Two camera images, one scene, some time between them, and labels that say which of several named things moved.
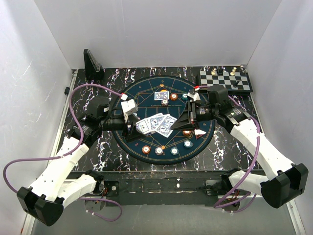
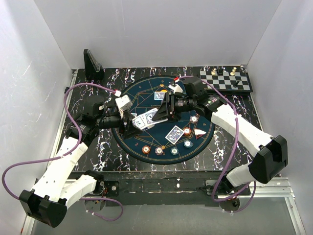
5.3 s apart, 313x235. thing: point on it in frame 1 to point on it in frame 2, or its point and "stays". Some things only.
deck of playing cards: (159, 123) to (149, 116)
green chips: (188, 144) stays
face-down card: (162, 95) stays
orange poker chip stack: (145, 149) stays
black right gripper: (183, 122) to (162, 112)
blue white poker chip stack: (159, 151) stays
